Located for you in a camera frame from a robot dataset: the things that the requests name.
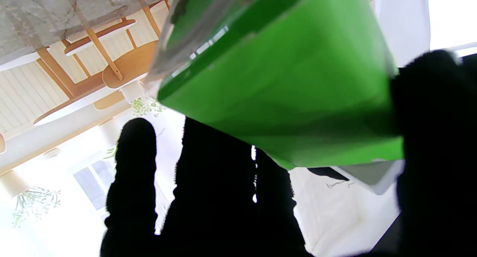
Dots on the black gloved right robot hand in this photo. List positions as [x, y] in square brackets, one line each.
[216, 197]

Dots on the green square jar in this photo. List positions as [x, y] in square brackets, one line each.
[290, 82]

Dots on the printed room backdrop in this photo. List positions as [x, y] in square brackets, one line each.
[56, 137]

